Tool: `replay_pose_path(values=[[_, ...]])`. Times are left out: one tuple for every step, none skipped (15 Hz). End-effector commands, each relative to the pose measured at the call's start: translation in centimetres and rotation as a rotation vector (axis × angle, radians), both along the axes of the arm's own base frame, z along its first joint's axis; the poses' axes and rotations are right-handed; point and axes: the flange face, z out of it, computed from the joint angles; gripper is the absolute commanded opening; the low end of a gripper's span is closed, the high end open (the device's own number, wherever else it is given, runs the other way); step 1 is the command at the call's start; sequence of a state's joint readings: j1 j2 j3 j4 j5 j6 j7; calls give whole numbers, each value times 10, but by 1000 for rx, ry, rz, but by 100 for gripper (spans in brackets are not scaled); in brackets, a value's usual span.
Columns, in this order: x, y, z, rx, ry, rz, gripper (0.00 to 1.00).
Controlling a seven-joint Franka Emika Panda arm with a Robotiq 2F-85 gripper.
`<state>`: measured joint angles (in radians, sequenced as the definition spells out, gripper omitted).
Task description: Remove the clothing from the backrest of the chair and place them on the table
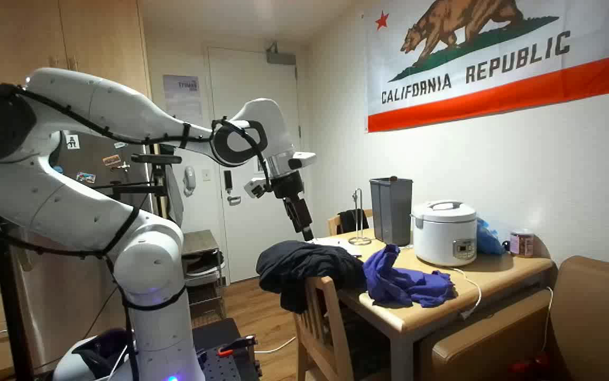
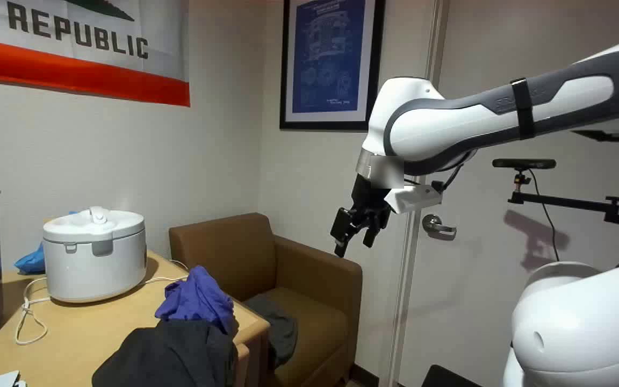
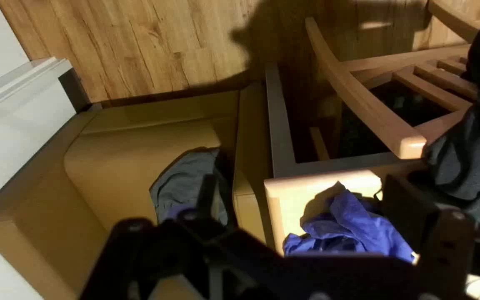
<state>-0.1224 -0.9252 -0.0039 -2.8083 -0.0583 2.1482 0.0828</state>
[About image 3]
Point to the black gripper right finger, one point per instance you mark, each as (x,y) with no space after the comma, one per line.
(433,238)

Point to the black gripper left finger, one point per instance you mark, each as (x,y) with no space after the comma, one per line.
(140,255)

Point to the dark grey jacket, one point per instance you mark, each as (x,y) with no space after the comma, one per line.
(473,150)

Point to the wooden slatted chair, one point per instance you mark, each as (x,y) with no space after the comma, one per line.
(362,100)

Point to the purple cloth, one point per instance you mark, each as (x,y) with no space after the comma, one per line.
(357,227)

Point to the grey crumpled cloth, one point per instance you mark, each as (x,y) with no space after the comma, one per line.
(182,180)

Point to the brown armchair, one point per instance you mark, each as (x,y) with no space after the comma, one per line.
(112,143)

